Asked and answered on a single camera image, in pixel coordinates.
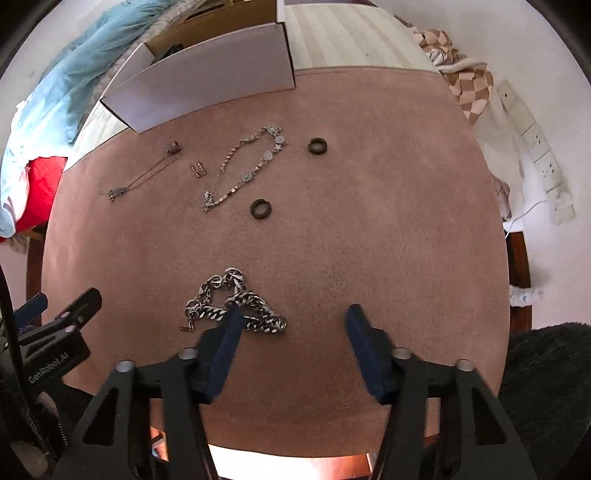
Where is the white cable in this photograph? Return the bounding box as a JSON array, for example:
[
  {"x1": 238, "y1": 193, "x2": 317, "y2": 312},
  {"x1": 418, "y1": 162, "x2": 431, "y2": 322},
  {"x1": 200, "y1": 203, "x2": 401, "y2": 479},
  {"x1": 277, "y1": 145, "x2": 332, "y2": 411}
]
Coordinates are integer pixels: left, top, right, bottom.
[{"x1": 503, "y1": 191, "x2": 550, "y2": 241}]

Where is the black fluffy cloth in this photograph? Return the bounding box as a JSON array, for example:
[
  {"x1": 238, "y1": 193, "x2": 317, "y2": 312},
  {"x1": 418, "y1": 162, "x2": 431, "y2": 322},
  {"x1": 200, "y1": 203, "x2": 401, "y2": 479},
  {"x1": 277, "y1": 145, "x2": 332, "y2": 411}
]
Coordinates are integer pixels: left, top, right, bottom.
[{"x1": 499, "y1": 323, "x2": 591, "y2": 480}]

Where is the thin pendant necklace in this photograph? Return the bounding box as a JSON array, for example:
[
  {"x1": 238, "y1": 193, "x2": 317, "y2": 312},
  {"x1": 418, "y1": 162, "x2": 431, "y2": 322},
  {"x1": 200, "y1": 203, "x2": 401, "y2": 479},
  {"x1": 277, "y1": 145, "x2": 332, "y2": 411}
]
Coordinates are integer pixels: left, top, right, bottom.
[{"x1": 107, "y1": 141, "x2": 183, "y2": 202}]

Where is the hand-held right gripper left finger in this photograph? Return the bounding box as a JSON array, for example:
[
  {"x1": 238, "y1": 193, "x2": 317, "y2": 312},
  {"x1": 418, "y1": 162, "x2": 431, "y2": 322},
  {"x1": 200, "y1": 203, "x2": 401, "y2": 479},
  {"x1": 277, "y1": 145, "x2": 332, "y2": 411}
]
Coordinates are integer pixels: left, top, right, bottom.
[{"x1": 53, "y1": 305, "x2": 245, "y2": 480}]

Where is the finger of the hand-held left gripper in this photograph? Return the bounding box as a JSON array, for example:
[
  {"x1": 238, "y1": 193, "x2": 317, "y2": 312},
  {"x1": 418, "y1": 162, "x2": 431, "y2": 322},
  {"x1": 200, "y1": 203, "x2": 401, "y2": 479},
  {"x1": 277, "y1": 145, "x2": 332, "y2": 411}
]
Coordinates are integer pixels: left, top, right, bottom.
[
  {"x1": 18, "y1": 288, "x2": 103, "y2": 347},
  {"x1": 13, "y1": 294, "x2": 49, "y2": 330}
]

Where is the white cardboard box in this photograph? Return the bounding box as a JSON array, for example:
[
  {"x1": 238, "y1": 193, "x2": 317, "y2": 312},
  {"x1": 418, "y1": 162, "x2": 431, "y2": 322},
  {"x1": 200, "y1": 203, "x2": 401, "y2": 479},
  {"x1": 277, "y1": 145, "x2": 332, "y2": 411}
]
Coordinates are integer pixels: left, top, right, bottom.
[{"x1": 99, "y1": 0, "x2": 296, "y2": 134}]

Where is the black cable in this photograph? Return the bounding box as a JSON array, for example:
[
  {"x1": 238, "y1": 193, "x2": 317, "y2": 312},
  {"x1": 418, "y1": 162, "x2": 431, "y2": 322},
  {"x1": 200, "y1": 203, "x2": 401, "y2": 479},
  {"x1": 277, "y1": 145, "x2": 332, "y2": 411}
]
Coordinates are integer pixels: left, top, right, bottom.
[{"x1": 0, "y1": 265, "x2": 68, "y2": 462}]

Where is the red bed sheet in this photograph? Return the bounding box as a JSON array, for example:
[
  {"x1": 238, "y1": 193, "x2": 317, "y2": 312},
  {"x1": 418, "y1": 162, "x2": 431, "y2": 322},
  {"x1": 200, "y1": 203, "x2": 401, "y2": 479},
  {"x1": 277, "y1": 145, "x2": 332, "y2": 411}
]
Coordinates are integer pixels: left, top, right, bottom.
[{"x1": 14, "y1": 156, "x2": 69, "y2": 234}]

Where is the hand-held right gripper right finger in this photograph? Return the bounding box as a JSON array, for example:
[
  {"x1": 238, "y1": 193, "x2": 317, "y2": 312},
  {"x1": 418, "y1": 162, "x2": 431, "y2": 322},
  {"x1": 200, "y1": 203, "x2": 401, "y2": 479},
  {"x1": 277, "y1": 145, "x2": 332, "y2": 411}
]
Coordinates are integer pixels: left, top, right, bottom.
[{"x1": 346, "y1": 304, "x2": 539, "y2": 480}]

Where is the white fluffy object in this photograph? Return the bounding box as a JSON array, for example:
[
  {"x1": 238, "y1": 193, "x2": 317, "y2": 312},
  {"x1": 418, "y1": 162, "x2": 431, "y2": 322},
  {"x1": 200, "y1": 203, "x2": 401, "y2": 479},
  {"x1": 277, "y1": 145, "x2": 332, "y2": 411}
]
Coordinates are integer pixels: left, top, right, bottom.
[{"x1": 509, "y1": 285, "x2": 544, "y2": 308}]

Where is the silver charm necklace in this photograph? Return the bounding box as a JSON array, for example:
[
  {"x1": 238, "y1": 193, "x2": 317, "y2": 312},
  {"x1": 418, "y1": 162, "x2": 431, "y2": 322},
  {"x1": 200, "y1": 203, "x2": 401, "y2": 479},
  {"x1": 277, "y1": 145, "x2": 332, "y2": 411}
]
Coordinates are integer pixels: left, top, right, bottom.
[{"x1": 202, "y1": 124, "x2": 288, "y2": 212}]

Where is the chunky silver chain necklace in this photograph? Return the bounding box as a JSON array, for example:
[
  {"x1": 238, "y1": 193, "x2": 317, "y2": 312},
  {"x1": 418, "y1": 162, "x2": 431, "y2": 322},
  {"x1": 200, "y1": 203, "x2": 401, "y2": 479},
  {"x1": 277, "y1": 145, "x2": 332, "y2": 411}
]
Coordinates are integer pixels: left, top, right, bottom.
[{"x1": 179, "y1": 267, "x2": 287, "y2": 335}]

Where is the white wall socket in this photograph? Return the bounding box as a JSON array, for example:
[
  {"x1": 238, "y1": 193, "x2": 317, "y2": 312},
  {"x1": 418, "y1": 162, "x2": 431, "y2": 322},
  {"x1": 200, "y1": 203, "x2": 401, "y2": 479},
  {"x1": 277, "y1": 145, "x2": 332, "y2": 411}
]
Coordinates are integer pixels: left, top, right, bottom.
[
  {"x1": 549, "y1": 184, "x2": 576, "y2": 225},
  {"x1": 536, "y1": 151, "x2": 567, "y2": 193},
  {"x1": 498, "y1": 79, "x2": 539, "y2": 136},
  {"x1": 522, "y1": 122, "x2": 553, "y2": 163}
]

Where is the brown checkered cloth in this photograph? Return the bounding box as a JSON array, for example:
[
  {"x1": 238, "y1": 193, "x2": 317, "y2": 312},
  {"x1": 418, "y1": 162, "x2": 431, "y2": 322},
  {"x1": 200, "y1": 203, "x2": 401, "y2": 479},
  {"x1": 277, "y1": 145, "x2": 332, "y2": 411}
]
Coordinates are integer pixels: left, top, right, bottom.
[{"x1": 411, "y1": 28, "x2": 497, "y2": 125}]

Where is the bed with blue duvet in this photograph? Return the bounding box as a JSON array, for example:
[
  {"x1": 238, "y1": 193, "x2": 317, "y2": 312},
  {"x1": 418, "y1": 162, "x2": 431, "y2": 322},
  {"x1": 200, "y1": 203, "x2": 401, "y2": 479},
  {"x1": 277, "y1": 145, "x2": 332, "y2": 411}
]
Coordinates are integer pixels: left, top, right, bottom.
[{"x1": 0, "y1": 0, "x2": 178, "y2": 238}]

